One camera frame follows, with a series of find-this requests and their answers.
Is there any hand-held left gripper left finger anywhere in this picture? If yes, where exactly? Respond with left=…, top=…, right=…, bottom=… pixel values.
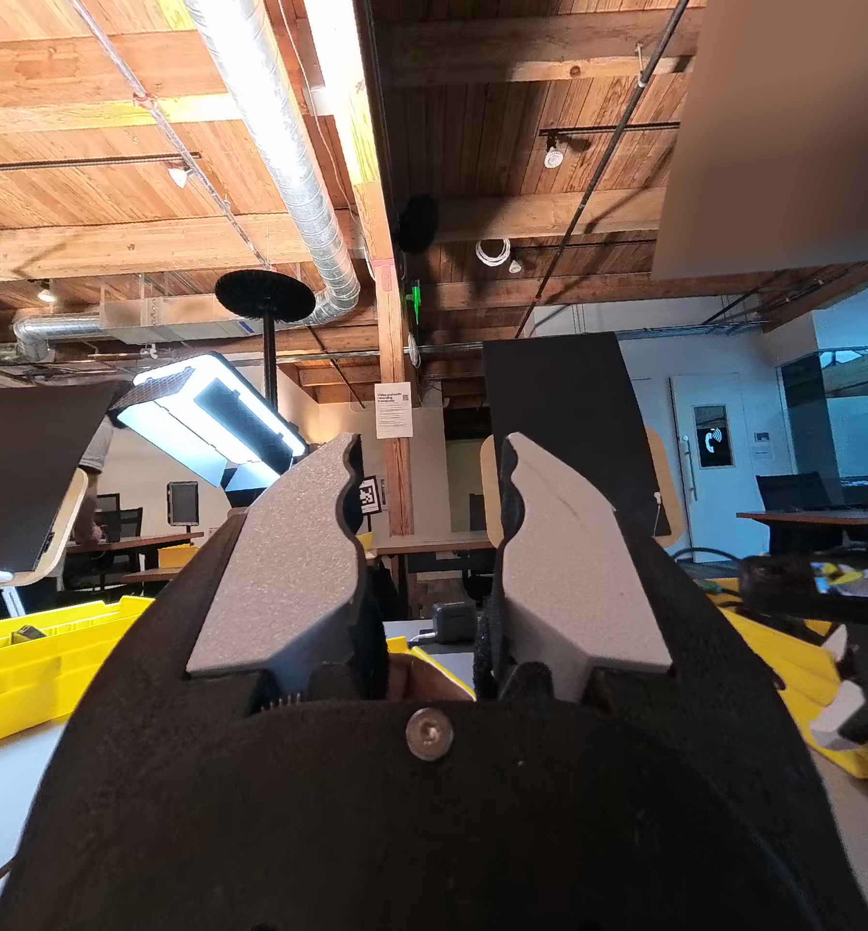
left=187, top=433, right=390, bottom=701

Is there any person's left hand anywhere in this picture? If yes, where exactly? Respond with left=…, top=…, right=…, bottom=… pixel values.
left=390, top=653, right=476, bottom=703

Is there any led light panel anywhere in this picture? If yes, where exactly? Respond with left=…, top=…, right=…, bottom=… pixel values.
left=109, top=351, right=310, bottom=504

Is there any cluttered wooden workbench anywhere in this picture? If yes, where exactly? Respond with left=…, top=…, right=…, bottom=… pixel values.
left=65, top=531, right=206, bottom=583

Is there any black board on white stand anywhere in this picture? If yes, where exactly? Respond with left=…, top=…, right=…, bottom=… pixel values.
left=0, top=380, right=128, bottom=626
left=479, top=333, right=687, bottom=550

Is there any white paper notice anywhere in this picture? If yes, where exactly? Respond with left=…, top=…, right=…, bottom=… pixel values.
left=374, top=380, right=413, bottom=440

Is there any wooden office desk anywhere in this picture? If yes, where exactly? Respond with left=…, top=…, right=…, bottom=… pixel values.
left=370, top=533, right=494, bottom=554
left=737, top=507, right=868, bottom=557

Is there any silver ventilation duct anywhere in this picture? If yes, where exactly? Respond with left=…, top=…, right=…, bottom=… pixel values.
left=12, top=0, right=363, bottom=365

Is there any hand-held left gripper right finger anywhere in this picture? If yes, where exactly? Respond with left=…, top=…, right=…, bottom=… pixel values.
left=475, top=433, right=673, bottom=703

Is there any black round speaker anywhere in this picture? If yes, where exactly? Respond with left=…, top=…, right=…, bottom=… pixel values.
left=396, top=194, right=441, bottom=256

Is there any door window with phone icon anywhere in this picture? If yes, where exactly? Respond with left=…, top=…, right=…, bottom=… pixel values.
left=694, top=405, right=733, bottom=468

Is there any black office chair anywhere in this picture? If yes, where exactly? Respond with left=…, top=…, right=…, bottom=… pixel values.
left=756, top=471, right=835, bottom=510

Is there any small black monitor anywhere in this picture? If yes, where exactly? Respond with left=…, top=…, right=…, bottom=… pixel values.
left=166, top=480, right=202, bottom=529

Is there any wooden support post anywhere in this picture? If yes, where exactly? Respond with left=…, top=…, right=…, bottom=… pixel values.
left=352, top=182, right=416, bottom=538

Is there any yellow plastic bin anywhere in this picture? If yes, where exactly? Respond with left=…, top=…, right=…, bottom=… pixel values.
left=699, top=577, right=868, bottom=781
left=0, top=595, right=157, bottom=752

